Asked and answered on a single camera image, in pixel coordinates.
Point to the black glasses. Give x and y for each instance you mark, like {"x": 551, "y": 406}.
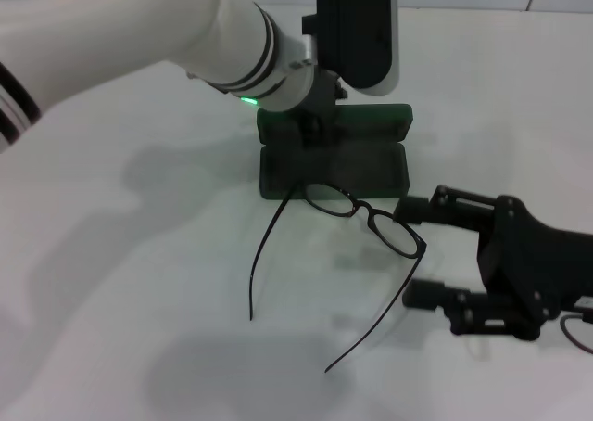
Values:
{"x": 366, "y": 209}

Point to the green glasses case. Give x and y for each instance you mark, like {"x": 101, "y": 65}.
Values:
{"x": 370, "y": 161}

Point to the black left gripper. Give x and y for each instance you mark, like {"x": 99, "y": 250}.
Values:
{"x": 322, "y": 92}

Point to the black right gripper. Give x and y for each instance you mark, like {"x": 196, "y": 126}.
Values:
{"x": 533, "y": 263}

